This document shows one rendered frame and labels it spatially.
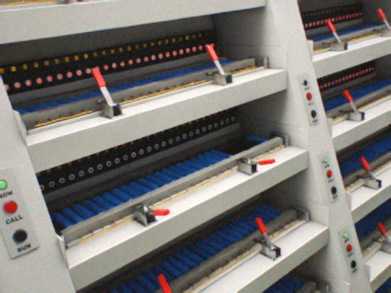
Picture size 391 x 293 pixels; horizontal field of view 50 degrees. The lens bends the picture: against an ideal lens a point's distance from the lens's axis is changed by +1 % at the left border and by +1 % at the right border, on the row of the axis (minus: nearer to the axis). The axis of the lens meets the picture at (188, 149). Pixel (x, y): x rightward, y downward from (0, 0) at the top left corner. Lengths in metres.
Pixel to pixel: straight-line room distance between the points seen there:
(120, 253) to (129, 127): 0.21
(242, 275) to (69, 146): 0.45
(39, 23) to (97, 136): 0.19
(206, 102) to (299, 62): 0.30
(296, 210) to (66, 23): 0.69
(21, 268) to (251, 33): 0.72
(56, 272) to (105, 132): 0.23
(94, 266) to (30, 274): 0.10
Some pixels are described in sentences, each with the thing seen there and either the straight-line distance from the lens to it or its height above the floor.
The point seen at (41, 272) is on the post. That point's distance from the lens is 0.66.
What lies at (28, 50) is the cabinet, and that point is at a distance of 0.89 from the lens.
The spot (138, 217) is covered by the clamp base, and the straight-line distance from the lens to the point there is 0.74.
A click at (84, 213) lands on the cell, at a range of 0.77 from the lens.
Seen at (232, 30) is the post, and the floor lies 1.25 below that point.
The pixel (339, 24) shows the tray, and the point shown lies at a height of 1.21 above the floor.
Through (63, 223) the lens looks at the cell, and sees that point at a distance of 0.76.
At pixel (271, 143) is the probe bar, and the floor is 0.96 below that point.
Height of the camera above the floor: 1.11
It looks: 7 degrees down
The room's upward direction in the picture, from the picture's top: 17 degrees counter-clockwise
